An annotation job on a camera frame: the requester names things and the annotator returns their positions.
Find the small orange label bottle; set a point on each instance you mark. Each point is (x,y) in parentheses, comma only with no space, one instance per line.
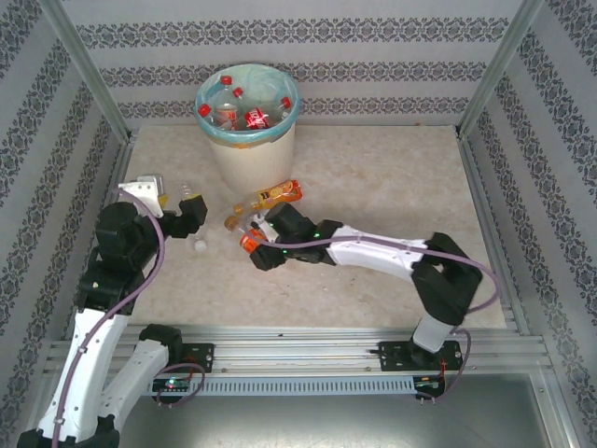
(249,243)

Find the clear bottle white cap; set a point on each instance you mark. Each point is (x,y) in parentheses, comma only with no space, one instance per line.
(200,246)

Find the orange juice bottle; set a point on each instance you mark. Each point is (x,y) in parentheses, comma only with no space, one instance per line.
(280,190)

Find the clear bottle red label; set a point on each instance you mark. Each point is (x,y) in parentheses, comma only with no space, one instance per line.
(227,113)

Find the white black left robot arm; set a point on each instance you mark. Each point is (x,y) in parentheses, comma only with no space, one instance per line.
(79,373)

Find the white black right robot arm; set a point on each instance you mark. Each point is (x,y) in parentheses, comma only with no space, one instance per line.
(373,254)

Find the cream plastic bin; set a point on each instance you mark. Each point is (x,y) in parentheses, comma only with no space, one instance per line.
(254,158)

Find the blue plastic bin liner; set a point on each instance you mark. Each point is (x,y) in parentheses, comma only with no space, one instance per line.
(261,77)

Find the small controller board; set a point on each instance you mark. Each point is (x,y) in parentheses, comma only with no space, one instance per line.
(426,383)
(170,385)

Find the grey metal bottom panel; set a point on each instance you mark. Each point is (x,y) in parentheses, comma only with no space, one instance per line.
(303,424)

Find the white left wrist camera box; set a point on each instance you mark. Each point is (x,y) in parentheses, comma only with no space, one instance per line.
(140,191)

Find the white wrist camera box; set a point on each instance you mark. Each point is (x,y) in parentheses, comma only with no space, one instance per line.
(140,191)
(259,219)

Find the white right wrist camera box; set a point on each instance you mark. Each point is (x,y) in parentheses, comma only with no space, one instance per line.
(259,219)

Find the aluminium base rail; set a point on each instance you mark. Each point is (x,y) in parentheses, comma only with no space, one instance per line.
(289,350)

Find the aluminium frame post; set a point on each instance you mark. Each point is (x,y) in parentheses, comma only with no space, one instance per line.
(501,60)
(84,65)

